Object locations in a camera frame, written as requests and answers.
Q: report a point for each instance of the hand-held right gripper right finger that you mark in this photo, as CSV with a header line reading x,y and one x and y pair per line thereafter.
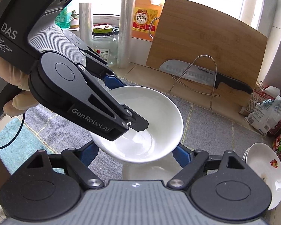
x,y
181,154

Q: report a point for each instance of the person's left hand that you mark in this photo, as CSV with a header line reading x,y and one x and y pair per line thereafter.
x,y
18,82

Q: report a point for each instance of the glass jar dark lid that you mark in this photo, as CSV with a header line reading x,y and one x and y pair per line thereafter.
x,y
105,49

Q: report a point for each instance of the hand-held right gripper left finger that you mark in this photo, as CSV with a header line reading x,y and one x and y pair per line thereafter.
x,y
87,155

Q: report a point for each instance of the grey teal checked towel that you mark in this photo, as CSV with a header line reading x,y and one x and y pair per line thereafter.
x,y
213,131

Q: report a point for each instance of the teal binder clip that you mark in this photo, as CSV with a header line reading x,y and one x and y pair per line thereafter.
x,y
268,102

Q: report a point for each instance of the white printed bag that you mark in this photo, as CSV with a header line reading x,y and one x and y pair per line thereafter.
x,y
264,119

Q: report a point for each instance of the small potted plant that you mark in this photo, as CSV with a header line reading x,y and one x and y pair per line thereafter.
x,y
74,23

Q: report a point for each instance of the tall plastic wrap roll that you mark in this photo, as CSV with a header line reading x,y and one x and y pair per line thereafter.
x,y
126,28

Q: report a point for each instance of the cooking wine bottle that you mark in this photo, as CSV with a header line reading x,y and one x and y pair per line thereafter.
x,y
142,18

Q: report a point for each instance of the red white packet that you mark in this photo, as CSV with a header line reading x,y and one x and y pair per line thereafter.
x,y
257,98

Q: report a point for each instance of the white ceramic bowl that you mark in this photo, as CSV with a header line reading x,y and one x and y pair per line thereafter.
x,y
159,121
152,168

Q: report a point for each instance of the bamboo cutting board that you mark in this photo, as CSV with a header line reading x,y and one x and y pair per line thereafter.
x,y
201,32

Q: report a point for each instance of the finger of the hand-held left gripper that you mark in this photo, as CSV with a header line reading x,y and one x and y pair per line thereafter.
x,y
112,82
131,121

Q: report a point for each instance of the green soap bottle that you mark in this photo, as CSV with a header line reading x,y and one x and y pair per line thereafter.
x,y
62,18

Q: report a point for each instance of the short plastic wrap roll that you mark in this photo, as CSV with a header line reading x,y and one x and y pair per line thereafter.
x,y
85,21

